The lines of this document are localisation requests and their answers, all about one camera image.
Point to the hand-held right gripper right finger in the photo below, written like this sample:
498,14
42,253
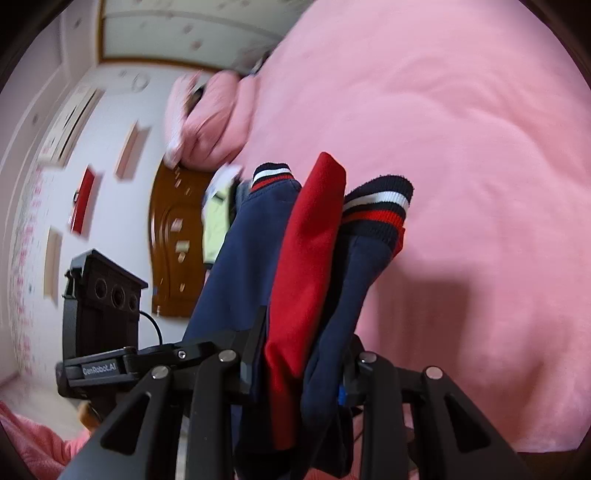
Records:
369,378

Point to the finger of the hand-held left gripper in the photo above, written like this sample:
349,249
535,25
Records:
184,354

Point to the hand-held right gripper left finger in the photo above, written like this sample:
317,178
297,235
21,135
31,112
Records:
251,353

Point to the red and navy jacket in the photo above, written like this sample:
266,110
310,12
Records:
304,258

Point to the person's left forearm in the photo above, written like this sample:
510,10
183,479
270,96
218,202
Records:
32,443

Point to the stack of folded clothes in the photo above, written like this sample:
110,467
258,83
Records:
217,221

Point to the person's left hand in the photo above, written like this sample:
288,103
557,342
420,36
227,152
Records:
87,415

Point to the brown wooden headboard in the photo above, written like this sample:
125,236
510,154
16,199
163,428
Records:
175,258

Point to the white air conditioner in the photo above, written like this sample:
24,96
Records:
69,124

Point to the pink lace pillow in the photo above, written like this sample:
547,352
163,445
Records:
175,120

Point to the pink bed blanket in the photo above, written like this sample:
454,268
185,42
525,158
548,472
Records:
461,138

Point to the floral sliding door wardrobe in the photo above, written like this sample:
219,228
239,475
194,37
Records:
184,27

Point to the pink wall frame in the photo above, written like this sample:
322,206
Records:
52,265
131,150

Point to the red wall frame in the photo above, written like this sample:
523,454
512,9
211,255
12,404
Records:
83,201

